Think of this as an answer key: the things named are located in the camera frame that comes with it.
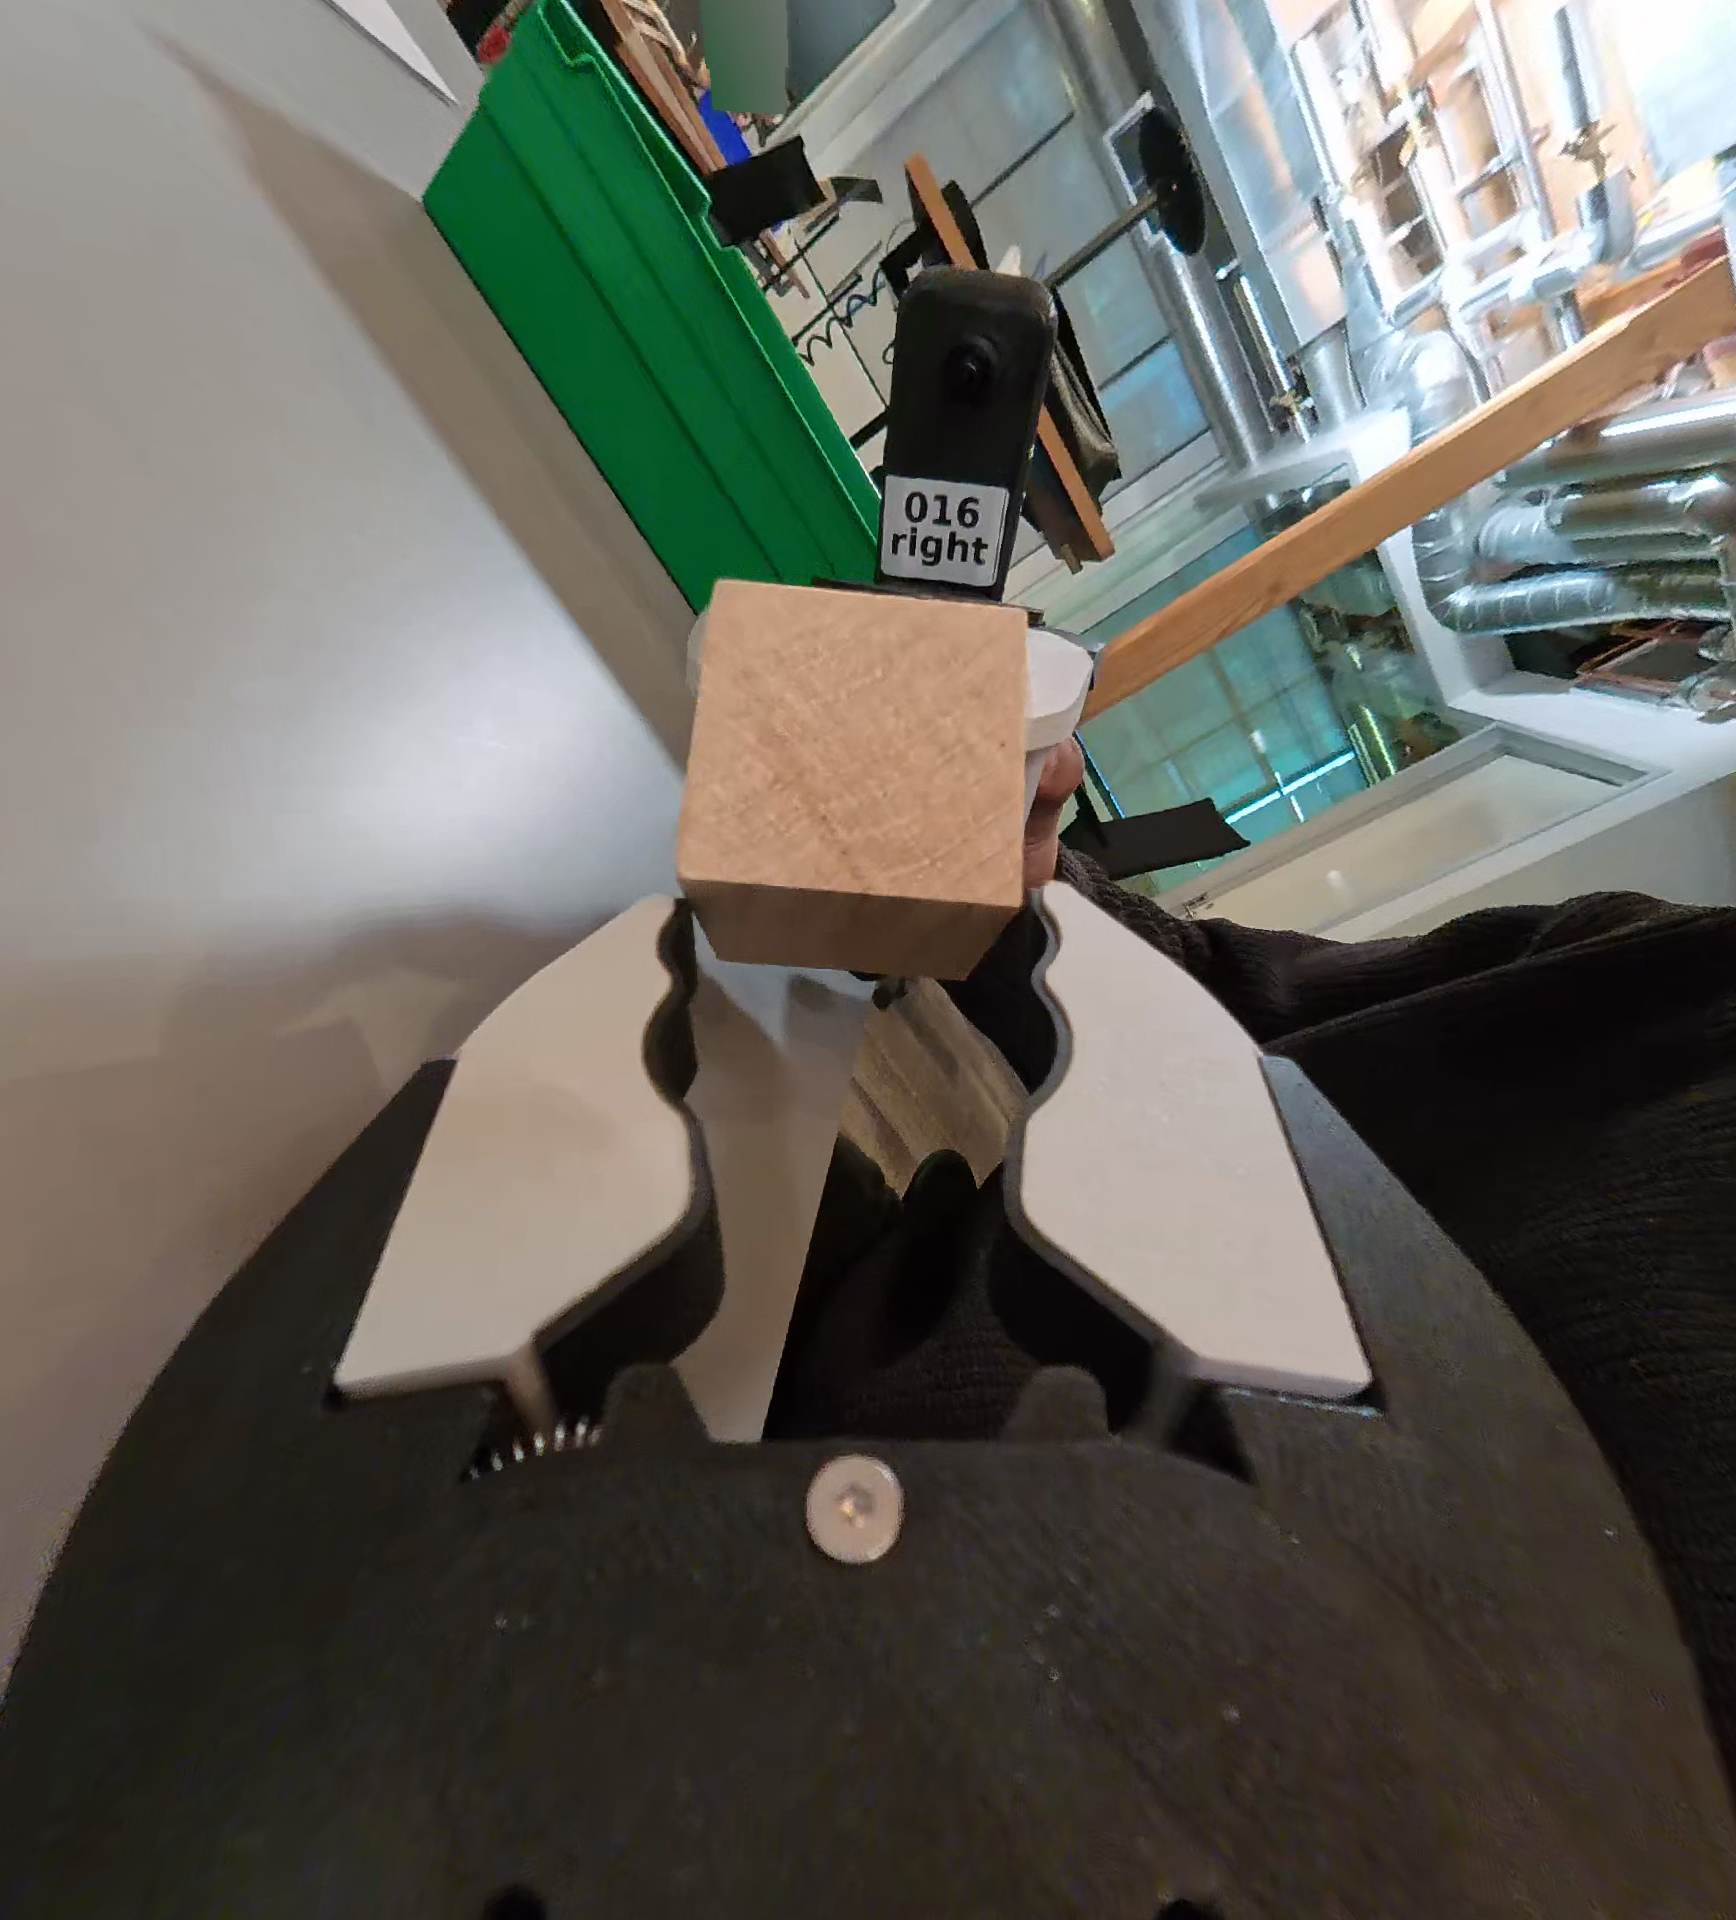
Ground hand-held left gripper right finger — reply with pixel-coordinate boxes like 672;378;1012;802
999;882;1377;1447

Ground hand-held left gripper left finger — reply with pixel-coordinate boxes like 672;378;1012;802
330;893;728;1427

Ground large wooden cube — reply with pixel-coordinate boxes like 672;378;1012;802
676;582;1038;979

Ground green plastic bin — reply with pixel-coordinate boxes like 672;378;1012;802
421;0;886;617

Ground person's right forearm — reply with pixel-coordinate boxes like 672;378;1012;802
957;845;1736;1142

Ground person's right hand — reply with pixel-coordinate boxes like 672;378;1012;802
1024;740;1087;889

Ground dark grey bag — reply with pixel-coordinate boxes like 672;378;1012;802
1024;321;1121;489

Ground wooden table black legs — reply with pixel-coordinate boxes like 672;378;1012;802
903;149;1118;569

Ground black round fan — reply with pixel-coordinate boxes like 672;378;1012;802
1047;102;1217;287

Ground wooden beam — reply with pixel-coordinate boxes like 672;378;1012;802
1083;254;1736;721

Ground long wooden table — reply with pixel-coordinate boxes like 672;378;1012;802
598;0;731;170

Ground person's black sweater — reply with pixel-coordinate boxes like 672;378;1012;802
769;891;1736;1920

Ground silver metal ducts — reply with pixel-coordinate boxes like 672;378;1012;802
1408;104;1736;901

